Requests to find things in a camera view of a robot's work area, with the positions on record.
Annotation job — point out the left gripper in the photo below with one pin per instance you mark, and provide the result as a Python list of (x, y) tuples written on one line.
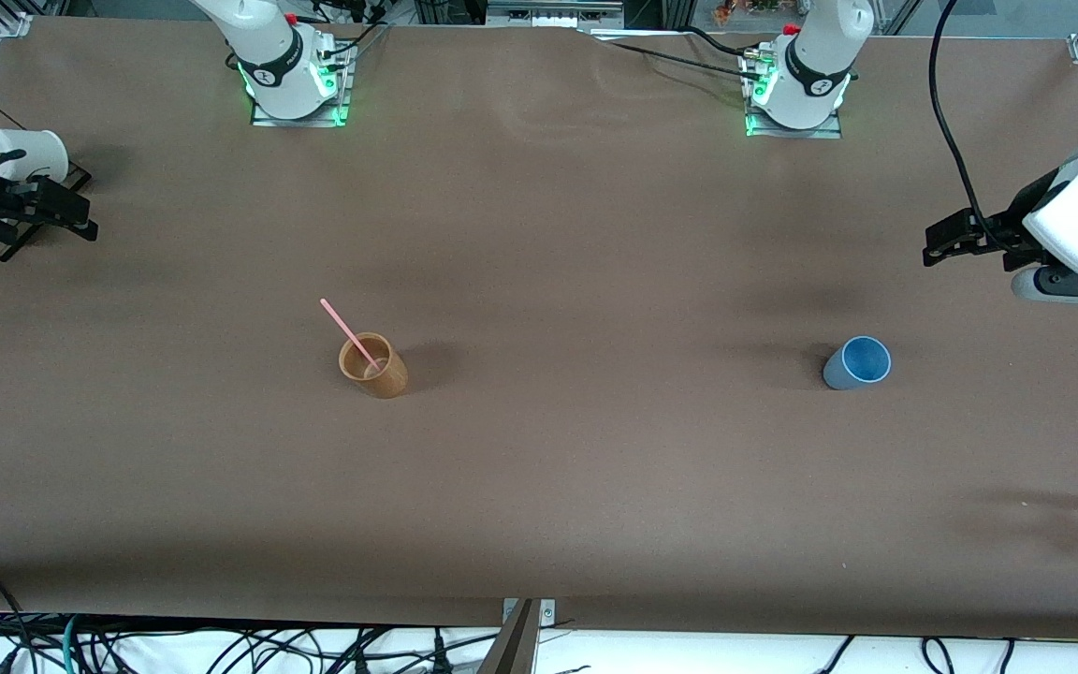
[(1012, 217)]

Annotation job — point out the blue cup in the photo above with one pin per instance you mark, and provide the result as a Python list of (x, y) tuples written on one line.
[(843, 374)]

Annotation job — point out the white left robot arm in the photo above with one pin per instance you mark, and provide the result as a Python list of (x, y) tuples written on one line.
[(815, 56)]

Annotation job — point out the white cup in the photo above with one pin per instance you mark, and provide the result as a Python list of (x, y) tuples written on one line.
[(34, 154)]

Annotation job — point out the pink chopstick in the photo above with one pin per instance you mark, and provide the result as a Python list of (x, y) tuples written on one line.
[(347, 329)]

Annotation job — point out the bamboo cup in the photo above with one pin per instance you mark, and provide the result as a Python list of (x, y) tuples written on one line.
[(389, 379)]

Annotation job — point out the grey electronics box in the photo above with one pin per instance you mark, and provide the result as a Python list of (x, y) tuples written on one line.
[(553, 11)]

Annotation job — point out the grey metal strut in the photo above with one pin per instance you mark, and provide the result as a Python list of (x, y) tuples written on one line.
[(511, 651)]

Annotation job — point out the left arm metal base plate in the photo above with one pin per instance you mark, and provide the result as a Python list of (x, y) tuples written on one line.
[(829, 131)]

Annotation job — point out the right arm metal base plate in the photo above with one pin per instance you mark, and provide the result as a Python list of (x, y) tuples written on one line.
[(338, 89)]

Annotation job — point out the small metal table bracket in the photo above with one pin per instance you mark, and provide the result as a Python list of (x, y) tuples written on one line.
[(546, 613)]

